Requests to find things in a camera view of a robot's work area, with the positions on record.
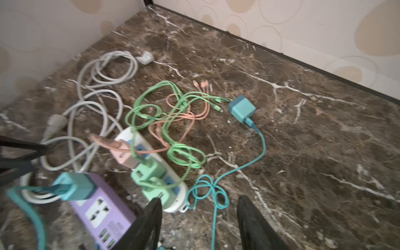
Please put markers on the pink charger plug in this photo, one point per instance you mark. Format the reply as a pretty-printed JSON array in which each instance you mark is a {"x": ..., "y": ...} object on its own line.
[{"x": 120, "y": 150}]

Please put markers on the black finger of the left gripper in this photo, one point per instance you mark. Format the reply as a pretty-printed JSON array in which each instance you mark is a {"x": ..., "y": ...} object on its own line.
[{"x": 14, "y": 168}]

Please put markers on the purple power strip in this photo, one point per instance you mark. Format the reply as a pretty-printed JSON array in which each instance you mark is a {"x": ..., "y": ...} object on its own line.
[{"x": 104, "y": 214}]

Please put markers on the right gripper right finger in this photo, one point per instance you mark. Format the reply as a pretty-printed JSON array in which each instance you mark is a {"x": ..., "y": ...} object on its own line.
[{"x": 256, "y": 233}]

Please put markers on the white blue power strip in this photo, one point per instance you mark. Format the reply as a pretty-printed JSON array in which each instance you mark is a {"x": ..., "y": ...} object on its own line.
[{"x": 169, "y": 178}]

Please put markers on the green charger plug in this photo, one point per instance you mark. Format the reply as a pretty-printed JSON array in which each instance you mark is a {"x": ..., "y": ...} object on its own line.
[
  {"x": 167, "y": 196},
  {"x": 150, "y": 168}
]

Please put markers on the teal charger plug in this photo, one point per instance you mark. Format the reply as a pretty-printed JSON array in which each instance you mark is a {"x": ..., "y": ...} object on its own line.
[
  {"x": 74, "y": 186},
  {"x": 242, "y": 109}
]

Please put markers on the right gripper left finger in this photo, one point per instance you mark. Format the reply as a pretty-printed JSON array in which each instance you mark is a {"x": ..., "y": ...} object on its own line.
[{"x": 144, "y": 233}]

